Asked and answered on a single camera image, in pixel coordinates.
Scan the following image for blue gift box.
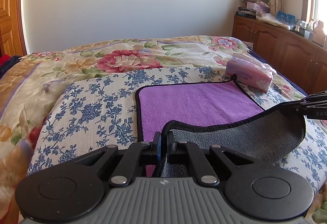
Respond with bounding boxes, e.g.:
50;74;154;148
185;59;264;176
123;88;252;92
277;11;296;25

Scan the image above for red blanket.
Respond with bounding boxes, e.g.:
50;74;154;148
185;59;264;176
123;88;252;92
0;54;11;66

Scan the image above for wooden panel door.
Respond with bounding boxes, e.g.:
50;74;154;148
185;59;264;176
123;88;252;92
0;0;27;56

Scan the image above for stack of books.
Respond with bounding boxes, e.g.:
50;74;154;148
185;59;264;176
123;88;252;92
236;7;257;19

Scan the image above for white plastic bag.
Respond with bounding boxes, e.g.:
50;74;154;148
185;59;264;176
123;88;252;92
257;13;295;31

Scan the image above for pink box on cabinet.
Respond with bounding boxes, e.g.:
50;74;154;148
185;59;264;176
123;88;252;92
247;1;270;16

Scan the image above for pink tissue box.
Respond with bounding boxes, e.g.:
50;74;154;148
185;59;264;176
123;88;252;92
225;57;273;93

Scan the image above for blue floral white cloth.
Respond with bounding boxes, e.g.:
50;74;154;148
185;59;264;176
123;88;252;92
27;66;327;195

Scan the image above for floral bed quilt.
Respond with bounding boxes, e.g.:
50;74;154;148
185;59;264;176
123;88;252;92
1;36;326;223

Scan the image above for wooden sideboard cabinet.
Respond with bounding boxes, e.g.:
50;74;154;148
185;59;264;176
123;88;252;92
232;15;327;94

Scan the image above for purple grey microfiber towel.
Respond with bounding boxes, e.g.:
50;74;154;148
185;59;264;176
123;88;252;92
135;81;305;164

